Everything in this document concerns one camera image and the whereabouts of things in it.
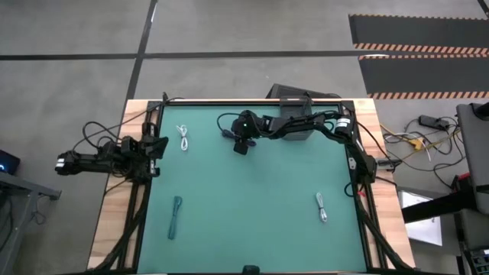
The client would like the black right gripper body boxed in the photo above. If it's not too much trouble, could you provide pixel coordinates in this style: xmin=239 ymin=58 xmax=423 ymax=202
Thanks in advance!
xmin=231 ymin=109 xmax=268 ymax=142

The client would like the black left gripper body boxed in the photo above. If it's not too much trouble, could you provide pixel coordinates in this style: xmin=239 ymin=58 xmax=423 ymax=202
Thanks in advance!
xmin=121 ymin=135 xmax=152 ymax=161

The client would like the dark blue USB-C cable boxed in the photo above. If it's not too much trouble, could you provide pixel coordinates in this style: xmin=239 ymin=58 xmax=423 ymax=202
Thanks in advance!
xmin=220 ymin=128 xmax=257 ymax=149

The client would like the white USB-C cable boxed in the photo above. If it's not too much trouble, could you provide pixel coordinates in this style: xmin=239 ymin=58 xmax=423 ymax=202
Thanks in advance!
xmin=176 ymin=124 xmax=189 ymax=152
xmin=315 ymin=192 xmax=329 ymax=224

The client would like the teal USB-C cable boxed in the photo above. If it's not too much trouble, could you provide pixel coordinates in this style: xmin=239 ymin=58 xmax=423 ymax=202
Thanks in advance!
xmin=167 ymin=195 xmax=183 ymax=241

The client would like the grey plastic bin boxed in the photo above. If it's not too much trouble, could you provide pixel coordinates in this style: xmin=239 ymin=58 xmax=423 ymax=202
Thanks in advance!
xmin=280 ymin=95 xmax=315 ymax=141

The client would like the green table mat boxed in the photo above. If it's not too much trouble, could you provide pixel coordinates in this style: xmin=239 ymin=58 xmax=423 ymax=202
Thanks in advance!
xmin=136 ymin=103 xmax=368 ymax=274

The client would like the grey metal side table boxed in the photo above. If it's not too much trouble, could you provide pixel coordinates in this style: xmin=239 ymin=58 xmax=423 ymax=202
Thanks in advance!
xmin=0 ymin=170 xmax=62 ymax=264

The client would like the black monitor with blue light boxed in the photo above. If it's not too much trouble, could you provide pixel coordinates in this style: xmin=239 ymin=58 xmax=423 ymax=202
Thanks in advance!
xmin=0 ymin=149 xmax=21 ymax=176

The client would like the black hazard-striped floor mat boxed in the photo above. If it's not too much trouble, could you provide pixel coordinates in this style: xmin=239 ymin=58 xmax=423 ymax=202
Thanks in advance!
xmin=358 ymin=54 xmax=489 ymax=100
xmin=348 ymin=13 xmax=489 ymax=55

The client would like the black power strip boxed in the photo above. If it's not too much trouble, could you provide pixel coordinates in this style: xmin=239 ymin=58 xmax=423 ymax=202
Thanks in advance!
xmin=418 ymin=114 xmax=451 ymax=131

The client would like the white paper sheet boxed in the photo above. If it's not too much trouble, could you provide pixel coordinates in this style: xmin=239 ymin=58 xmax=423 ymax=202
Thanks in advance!
xmin=397 ymin=189 xmax=443 ymax=248

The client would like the black slanted bar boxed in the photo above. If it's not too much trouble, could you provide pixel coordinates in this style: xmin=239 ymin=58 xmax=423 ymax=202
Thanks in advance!
xmin=400 ymin=186 xmax=478 ymax=225

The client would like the grey cart panel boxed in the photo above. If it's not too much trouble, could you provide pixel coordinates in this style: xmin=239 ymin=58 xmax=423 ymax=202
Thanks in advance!
xmin=456 ymin=102 xmax=489 ymax=215

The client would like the black controller box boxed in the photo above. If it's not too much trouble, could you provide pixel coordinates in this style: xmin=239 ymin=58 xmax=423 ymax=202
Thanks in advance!
xmin=464 ymin=247 xmax=489 ymax=275

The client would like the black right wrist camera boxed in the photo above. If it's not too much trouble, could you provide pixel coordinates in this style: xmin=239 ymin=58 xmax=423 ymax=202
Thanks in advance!
xmin=233 ymin=139 xmax=250 ymax=156

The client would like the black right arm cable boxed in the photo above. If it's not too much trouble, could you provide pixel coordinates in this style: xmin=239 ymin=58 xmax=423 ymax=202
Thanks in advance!
xmin=216 ymin=112 xmax=246 ymax=135

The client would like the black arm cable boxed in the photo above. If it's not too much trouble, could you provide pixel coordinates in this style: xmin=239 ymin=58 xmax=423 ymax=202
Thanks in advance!
xmin=216 ymin=112 xmax=246 ymax=135
xmin=71 ymin=91 xmax=184 ymax=154

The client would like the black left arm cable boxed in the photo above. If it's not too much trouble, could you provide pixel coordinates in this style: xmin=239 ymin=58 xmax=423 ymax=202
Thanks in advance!
xmin=71 ymin=91 xmax=184 ymax=154

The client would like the yellow floor cable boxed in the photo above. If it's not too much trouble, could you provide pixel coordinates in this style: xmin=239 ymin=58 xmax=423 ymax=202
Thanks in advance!
xmin=380 ymin=124 xmax=461 ymax=152

